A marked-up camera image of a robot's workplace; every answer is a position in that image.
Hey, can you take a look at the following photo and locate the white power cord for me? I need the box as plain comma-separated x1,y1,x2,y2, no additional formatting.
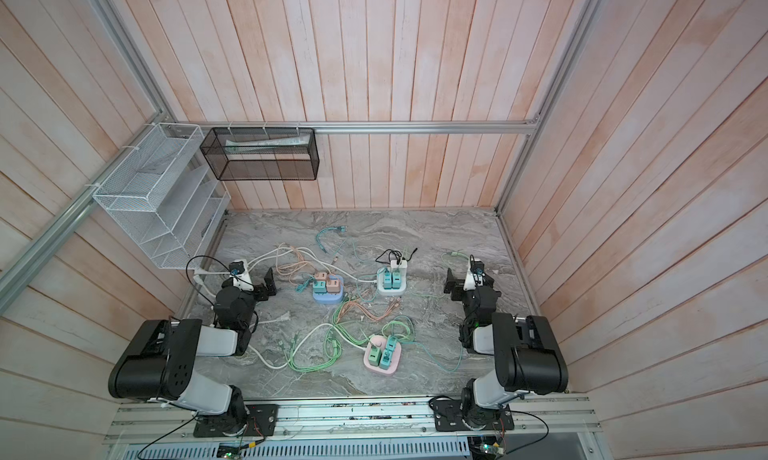
194,243,379,371

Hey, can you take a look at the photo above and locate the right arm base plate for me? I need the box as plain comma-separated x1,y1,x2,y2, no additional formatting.
427,396,515,432

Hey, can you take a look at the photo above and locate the light green usb cable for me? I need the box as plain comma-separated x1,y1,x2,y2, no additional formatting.
286,318,415,374

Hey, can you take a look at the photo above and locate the teal usb cable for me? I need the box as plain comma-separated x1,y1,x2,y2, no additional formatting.
316,225,348,254

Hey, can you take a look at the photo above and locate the black mesh basket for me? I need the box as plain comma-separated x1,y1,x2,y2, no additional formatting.
200,126,320,181

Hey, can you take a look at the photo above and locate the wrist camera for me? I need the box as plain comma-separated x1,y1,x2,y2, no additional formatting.
463,259,485,291
228,260,253,291

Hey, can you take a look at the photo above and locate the white wire mesh shelf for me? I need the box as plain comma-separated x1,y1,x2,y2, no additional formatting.
94,123,230,270

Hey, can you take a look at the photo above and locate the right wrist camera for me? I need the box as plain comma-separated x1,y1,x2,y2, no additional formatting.
463,259,485,291

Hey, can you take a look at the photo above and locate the orange usb cable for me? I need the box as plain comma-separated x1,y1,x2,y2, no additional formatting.
274,243,337,284

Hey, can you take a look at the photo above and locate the blue power strip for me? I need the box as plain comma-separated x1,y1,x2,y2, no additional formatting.
312,272,344,305

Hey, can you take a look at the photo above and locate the white power strip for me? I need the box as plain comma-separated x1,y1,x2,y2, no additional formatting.
376,259,408,296

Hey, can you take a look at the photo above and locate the teal charger plug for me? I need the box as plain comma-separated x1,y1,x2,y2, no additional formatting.
379,335,398,370

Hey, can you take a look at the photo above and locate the aluminium frame rail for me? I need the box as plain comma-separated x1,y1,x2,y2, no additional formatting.
193,120,538,134

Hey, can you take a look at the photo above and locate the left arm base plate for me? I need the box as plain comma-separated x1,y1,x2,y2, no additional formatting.
193,403,279,438

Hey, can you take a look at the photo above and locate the pink power strip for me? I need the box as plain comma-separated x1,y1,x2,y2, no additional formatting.
363,335,402,376

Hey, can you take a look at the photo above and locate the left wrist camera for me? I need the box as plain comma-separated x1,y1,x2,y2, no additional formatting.
228,260,253,291

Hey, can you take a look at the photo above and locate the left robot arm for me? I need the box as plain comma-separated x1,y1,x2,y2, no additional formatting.
108,261,277,436

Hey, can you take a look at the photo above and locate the green charger plug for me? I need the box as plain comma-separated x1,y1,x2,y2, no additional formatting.
367,345,382,366

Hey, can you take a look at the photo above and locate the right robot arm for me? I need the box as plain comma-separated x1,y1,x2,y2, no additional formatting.
444,267,569,429

